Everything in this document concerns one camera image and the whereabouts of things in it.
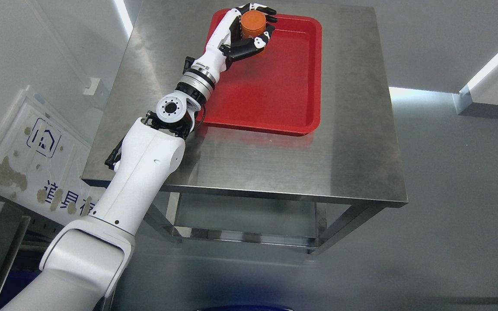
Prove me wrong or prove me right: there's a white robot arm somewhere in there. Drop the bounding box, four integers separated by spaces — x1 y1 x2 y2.
3 51 228 311

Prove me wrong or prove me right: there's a white printed sign board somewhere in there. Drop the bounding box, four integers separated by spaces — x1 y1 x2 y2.
0 86 105 225

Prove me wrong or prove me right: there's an orange cylindrical capacitor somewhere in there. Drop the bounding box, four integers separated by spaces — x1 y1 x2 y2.
240 10 267 39

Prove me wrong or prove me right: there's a red plastic tray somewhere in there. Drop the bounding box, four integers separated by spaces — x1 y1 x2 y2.
198 14 322 136

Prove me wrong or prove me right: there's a stainless steel table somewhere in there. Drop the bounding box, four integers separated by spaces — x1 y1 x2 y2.
81 0 409 255

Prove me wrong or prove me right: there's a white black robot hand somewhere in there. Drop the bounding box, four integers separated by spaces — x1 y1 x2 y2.
192 3 278 83

